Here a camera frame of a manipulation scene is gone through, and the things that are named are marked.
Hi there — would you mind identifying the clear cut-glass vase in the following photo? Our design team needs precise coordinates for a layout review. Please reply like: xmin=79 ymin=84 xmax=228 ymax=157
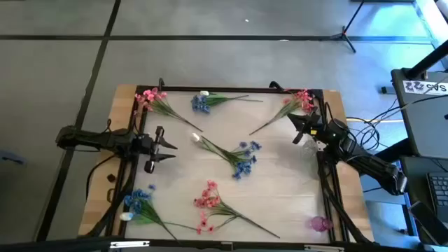
xmin=301 ymin=139 xmax=319 ymax=160

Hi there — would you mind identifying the pink artificial flower bunch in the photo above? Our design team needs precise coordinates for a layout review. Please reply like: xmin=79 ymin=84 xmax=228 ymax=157
xmin=248 ymin=88 xmax=316 ymax=137
xmin=193 ymin=180 xmax=281 ymax=239
xmin=134 ymin=87 xmax=204 ymax=133

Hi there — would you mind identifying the grey laptop with sticker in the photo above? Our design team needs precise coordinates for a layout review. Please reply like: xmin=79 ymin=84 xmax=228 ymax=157
xmin=391 ymin=68 xmax=448 ymax=160

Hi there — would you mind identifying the black smartphone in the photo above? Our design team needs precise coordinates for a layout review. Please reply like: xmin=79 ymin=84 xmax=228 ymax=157
xmin=408 ymin=200 xmax=448 ymax=246

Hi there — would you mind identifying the black diagonal pole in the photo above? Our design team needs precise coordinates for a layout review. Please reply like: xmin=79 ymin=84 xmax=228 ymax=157
xmin=405 ymin=40 xmax=448 ymax=80

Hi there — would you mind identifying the grey floor object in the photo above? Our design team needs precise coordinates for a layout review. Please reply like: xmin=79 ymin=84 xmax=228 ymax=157
xmin=0 ymin=149 xmax=28 ymax=166

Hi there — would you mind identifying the black cable bundle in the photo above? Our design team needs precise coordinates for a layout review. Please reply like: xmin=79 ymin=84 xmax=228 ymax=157
xmin=345 ymin=93 xmax=407 ymax=152

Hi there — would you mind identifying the black overhead beam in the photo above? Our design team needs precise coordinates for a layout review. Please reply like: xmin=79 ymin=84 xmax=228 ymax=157
xmin=0 ymin=237 xmax=448 ymax=252

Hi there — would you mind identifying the silver aluminium extrusion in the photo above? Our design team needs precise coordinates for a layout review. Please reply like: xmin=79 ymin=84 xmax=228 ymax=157
xmin=303 ymin=244 xmax=346 ymax=252
xmin=109 ymin=240 xmax=151 ymax=249

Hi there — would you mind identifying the black arm base cable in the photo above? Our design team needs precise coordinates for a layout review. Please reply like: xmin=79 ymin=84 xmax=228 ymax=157
xmin=85 ymin=153 xmax=118 ymax=202

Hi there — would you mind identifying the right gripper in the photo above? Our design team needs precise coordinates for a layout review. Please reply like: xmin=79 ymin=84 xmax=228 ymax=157
xmin=286 ymin=106 xmax=329 ymax=145

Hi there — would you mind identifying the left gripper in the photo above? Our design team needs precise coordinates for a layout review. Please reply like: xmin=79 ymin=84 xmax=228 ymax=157
xmin=134 ymin=125 xmax=179 ymax=175

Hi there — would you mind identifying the black side desk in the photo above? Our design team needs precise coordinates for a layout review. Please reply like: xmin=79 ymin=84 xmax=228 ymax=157
xmin=355 ymin=138 xmax=448 ymax=246

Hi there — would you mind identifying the black keyboard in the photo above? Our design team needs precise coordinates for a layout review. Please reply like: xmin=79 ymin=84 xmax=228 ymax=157
xmin=426 ymin=171 xmax=448 ymax=225

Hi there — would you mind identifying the black tripod stand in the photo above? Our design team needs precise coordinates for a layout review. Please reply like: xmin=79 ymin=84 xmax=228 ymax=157
xmin=320 ymin=0 xmax=365 ymax=54

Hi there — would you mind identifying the blue artificial flower bunch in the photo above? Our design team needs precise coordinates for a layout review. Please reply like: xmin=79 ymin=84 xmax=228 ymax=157
xmin=190 ymin=94 xmax=250 ymax=115
xmin=209 ymin=139 xmax=263 ymax=181
xmin=124 ymin=184 xmax=180 ymax=243

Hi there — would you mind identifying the purple glass vase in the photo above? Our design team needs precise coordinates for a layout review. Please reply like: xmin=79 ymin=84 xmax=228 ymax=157
xmin=309 ymin=216 xmax=333 ymax=233

